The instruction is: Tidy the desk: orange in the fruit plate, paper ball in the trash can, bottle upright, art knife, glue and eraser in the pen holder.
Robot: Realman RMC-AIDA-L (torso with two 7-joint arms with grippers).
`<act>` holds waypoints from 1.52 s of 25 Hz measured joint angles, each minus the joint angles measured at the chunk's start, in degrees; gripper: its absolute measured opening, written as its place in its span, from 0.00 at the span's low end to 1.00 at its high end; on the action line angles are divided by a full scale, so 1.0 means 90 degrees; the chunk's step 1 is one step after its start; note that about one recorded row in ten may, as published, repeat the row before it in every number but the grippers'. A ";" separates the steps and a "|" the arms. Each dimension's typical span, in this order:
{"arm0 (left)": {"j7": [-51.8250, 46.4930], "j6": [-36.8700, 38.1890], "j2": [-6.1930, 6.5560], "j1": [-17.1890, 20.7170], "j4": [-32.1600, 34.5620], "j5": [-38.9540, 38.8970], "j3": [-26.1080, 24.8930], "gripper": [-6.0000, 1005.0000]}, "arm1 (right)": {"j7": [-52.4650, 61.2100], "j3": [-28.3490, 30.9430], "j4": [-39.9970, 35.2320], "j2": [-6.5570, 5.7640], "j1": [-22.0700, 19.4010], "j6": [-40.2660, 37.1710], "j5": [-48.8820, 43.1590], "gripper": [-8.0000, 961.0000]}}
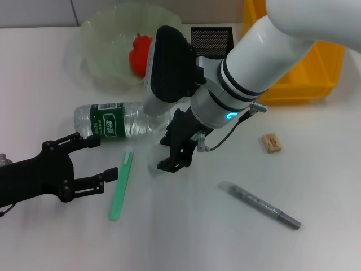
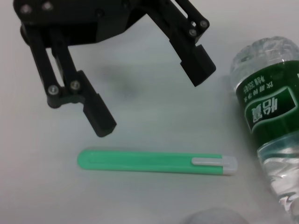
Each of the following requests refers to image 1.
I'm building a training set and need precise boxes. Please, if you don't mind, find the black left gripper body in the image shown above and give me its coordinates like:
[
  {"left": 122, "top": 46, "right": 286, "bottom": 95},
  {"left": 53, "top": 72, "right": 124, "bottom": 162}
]
[{"left": 0, "top": 138, "right": 76, "bottom": 209}]

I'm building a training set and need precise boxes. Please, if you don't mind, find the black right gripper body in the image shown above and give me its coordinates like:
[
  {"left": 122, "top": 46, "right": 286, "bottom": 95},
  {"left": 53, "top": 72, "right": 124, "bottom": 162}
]
[{"left": 165, "top": 108, "right": 213, "bottom": 159}]

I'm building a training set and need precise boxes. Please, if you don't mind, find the green pen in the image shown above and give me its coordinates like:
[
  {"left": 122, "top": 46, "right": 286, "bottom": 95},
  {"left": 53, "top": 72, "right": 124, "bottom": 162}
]
[{"left": 109, "top": 145, "right": 135, "bottom": 222}]

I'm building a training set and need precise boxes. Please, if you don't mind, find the clear water bottle green label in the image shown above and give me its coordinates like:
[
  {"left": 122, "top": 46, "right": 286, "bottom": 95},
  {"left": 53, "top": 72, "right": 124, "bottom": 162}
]
[{"left": 73, "top": 101, "right": 175, "bottom": 141}]

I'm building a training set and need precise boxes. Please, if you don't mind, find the beige eraser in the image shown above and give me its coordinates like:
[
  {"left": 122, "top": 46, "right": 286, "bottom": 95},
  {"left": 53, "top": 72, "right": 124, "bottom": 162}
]
[{"left": 261, "top": 133, "right": 283, "bottom": 155}]

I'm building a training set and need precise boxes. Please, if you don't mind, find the grey marker pen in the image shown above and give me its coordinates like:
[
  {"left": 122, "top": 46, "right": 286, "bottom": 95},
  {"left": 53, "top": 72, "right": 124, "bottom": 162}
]
[{"left": 216, "top": 180, "right": 302, "bottom": 231}]

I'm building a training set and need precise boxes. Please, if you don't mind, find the black mesh pen holder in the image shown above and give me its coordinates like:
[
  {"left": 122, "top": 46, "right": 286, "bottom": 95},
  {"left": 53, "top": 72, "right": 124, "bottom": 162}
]
[{"left": 191, "top": 26, "right": 234, "bottom": 59}]

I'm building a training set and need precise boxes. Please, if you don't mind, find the pale green glass bowl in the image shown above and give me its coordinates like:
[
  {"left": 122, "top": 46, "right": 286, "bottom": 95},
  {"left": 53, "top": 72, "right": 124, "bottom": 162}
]
[{"left": 80, "top": 3, "right": 183, "bottom": 94}]

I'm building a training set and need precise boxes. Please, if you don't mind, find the yellow plastic bin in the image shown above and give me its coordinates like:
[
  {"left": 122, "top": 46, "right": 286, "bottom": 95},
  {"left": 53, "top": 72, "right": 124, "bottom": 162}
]
[{"left": 242, "top": 0, "right": 346, "bottom": 106}]

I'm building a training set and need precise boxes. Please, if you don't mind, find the left gripper cable with plugs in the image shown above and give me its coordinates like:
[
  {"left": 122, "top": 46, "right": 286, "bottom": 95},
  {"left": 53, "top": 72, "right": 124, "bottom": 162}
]
[{"left": 0, "top": 153, "right": 14, "bottom": 218}]

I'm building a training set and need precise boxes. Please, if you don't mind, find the gripper cable with plugs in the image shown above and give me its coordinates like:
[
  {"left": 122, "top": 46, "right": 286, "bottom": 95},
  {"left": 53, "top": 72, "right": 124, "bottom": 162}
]
[
  {"left": 0, "top": 153, "right": 14, "bottom": 218},
  {"left": 196, "top": 101, "right": 268, "bottom": 153}
]

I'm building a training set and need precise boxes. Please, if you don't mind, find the right gripper cable with plugs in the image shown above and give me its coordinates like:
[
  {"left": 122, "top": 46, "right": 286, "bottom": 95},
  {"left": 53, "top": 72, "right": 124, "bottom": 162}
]
[{"left": 196, "top": 101, "right": 268, "bottom": 153}]

